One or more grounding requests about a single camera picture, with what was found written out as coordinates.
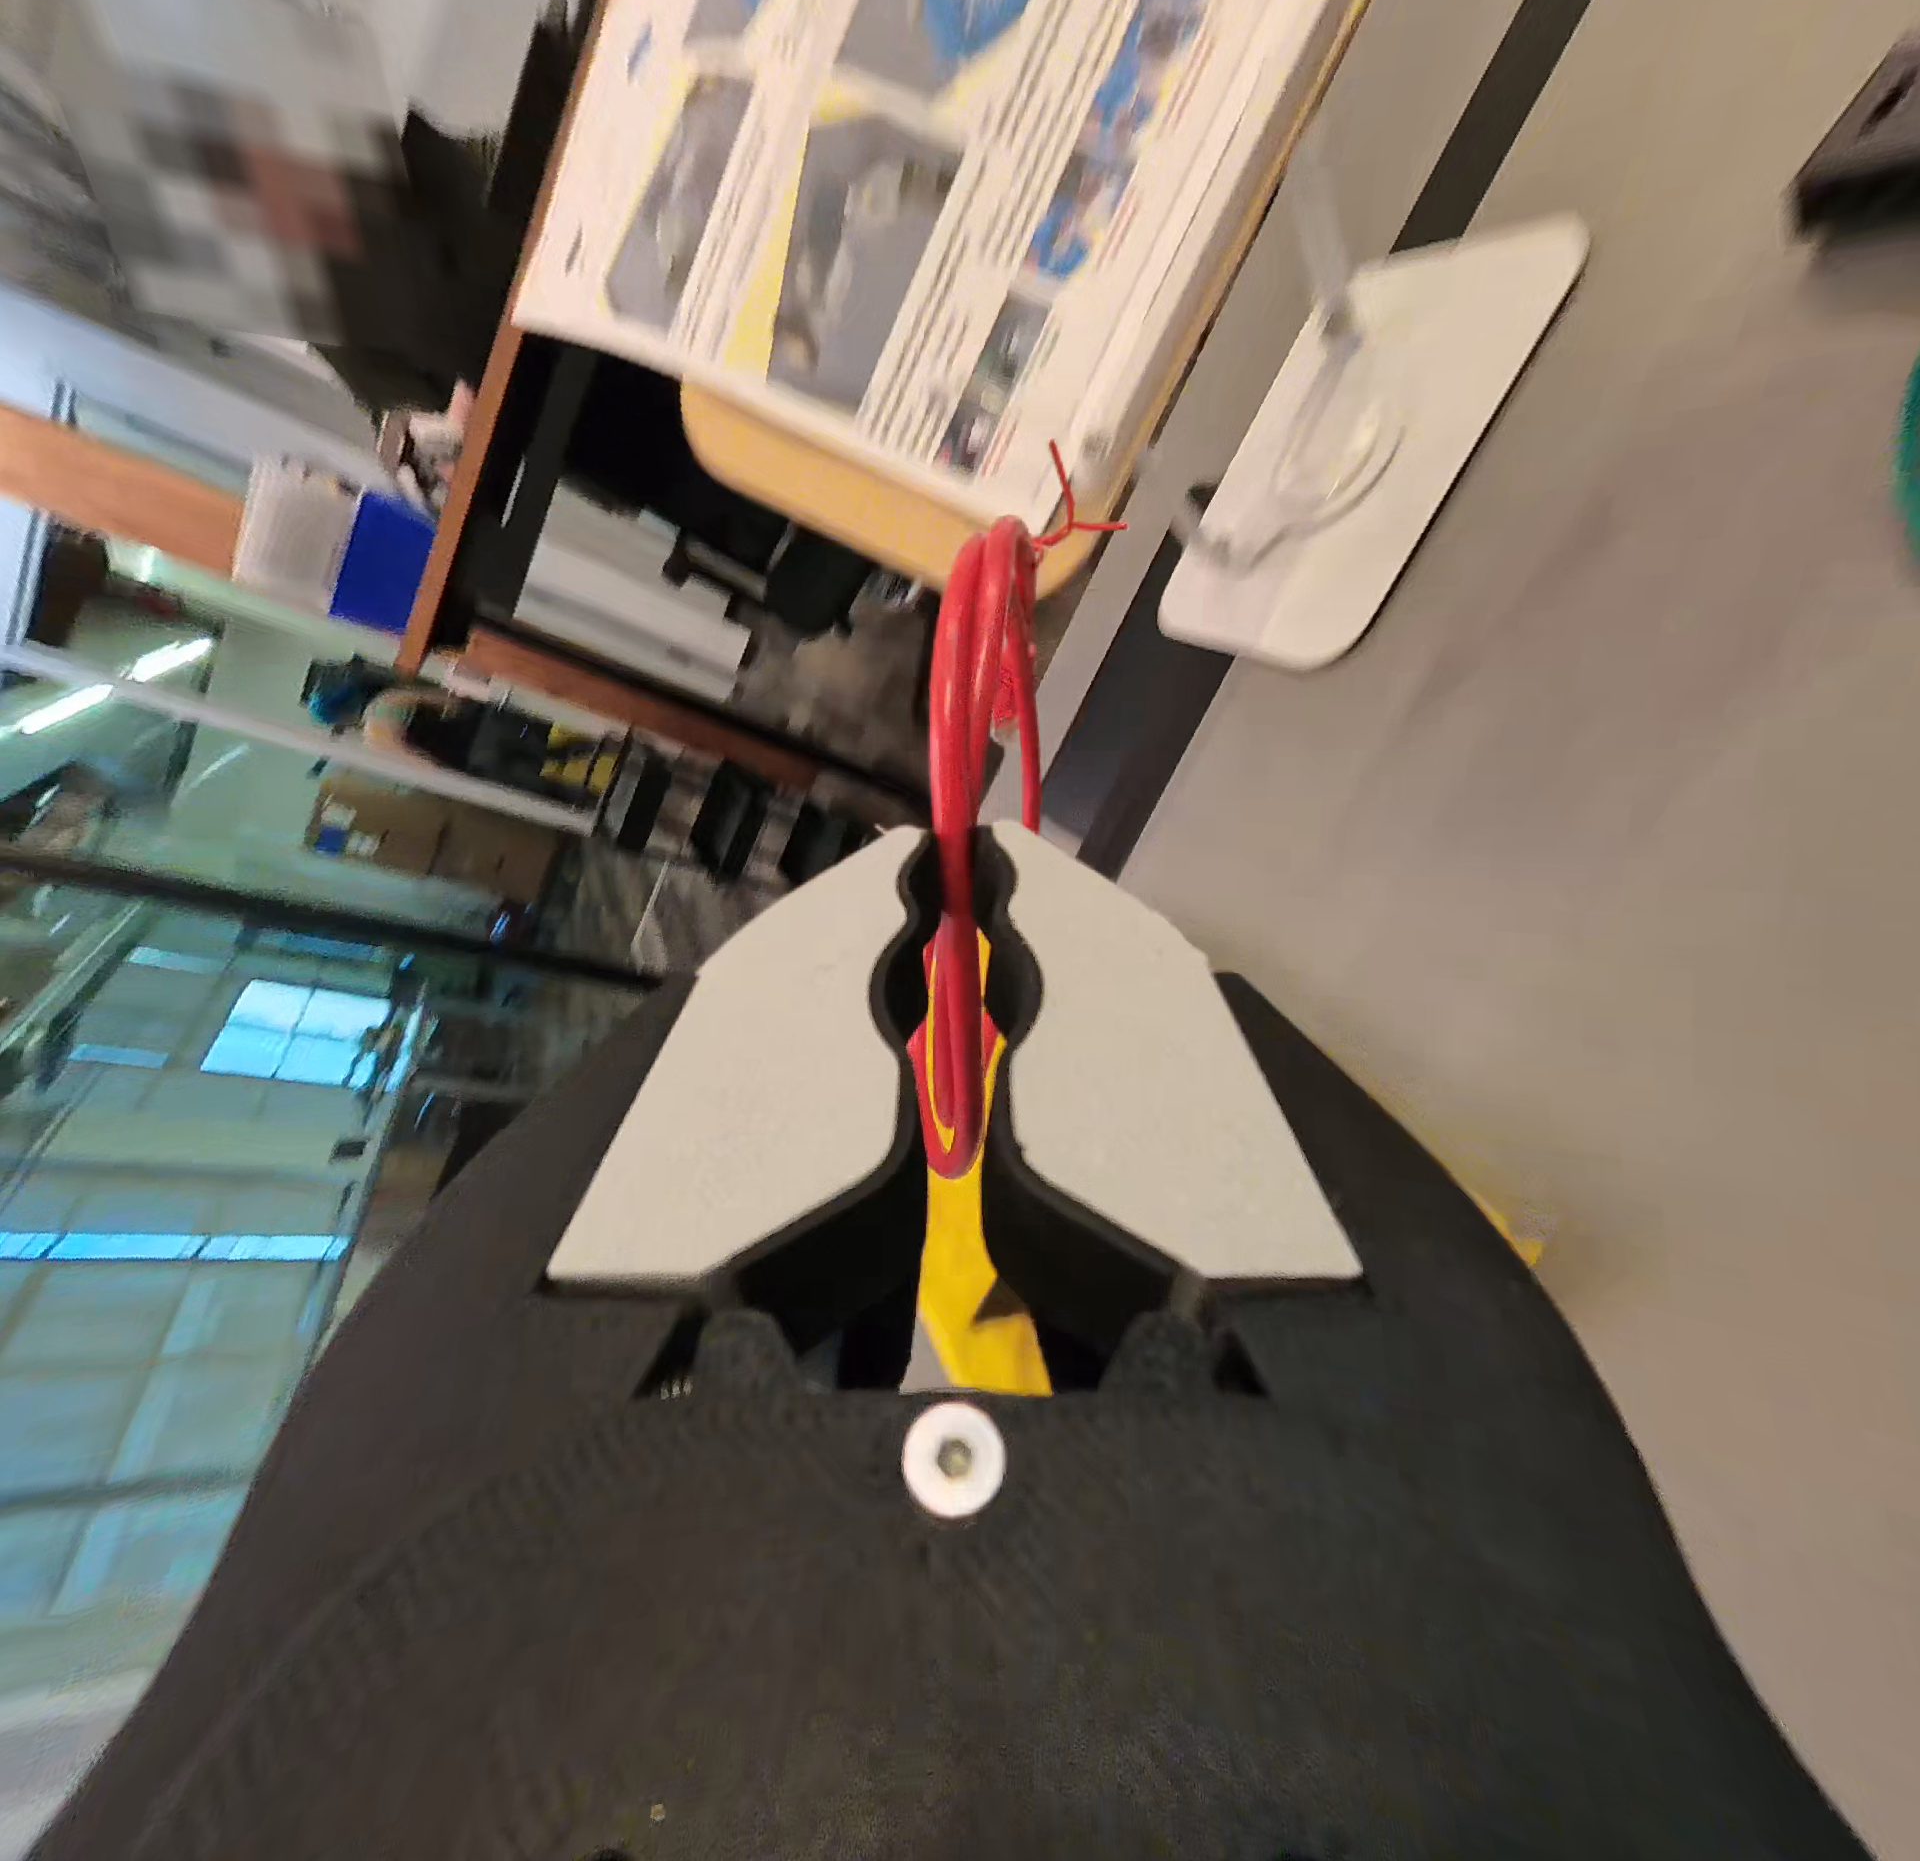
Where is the printed instruction sheet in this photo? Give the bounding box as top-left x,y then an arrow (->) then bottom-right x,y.
517,0 -> 1398,482

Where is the blue box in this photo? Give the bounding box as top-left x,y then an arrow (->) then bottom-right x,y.
330,490 -> 438,634

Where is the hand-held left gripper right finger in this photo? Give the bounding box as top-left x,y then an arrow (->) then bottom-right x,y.
982,823 -> 1364,1286

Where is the red ethernet cable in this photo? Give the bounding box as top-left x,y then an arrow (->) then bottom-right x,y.
918,443 -> 1130,1164

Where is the wooden display board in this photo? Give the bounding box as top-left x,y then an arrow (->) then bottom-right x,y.
511,0 -> 1405,605

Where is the white ribbed box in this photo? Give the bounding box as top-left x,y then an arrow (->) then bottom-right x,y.
233,459 -> 354,590

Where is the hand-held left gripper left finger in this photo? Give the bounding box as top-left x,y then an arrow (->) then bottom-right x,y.
546,826 -> 924,1286

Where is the yellow plastic bin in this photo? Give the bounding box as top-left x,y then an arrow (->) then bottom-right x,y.
900,933 -> 1546,1398

